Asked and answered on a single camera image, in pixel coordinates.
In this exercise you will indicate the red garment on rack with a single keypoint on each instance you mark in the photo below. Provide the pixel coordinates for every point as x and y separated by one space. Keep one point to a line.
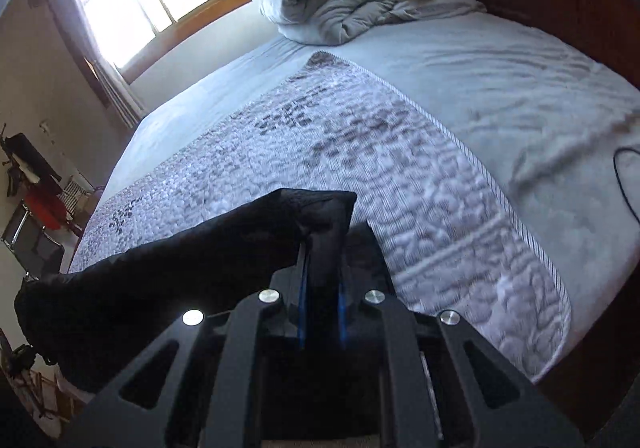
47 208

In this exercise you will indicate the quilted grey mattress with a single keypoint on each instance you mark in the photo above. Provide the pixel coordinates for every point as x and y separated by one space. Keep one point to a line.
480 151

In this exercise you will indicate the black garment on rack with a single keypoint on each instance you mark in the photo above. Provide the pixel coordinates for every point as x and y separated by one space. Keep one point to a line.
20 146

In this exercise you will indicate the black mesh cantilever chair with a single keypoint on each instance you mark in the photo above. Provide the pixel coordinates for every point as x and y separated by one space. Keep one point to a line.
28 241

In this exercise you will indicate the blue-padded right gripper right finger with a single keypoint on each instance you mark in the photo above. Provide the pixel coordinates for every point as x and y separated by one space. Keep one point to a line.
439 382

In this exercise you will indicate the white curtain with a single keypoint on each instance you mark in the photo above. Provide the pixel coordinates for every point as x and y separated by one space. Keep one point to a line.
103 78

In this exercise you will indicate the black padded pants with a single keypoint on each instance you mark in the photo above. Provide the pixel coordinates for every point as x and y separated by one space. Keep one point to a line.
92 323

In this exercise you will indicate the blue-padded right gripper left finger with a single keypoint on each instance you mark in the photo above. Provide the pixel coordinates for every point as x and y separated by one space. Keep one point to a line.
196 385

